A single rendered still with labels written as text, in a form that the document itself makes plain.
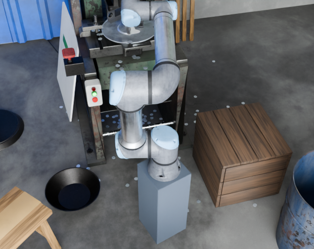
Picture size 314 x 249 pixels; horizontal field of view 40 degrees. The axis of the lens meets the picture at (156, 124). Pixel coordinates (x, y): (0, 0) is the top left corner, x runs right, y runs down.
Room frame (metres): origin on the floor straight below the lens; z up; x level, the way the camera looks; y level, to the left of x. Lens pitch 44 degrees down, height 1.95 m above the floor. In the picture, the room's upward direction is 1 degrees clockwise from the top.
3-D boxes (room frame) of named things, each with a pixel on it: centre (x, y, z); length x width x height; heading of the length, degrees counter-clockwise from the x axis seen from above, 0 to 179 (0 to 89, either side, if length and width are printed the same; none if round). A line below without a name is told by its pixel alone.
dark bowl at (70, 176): (1.45, 0.45, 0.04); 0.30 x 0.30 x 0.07
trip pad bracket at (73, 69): (1.74, 0.41, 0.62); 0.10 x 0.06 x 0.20; 105
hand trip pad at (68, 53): (1.74, 0.43, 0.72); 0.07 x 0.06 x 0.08; 15
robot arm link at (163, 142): (1.27, -0.03, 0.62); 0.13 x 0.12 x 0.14; 93
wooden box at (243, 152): (1.62, -0.46, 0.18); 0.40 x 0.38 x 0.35; 16
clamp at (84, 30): (2.00, 0.34, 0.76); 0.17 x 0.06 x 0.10; 105
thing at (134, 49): (1.88, 0.13, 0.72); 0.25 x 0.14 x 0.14; 15
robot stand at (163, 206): (1.27, -0.04, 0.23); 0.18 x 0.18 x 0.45; 33
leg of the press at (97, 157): (2.11, 0.47, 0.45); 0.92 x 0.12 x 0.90; 15
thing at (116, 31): (1.93, 0.14, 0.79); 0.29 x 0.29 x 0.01
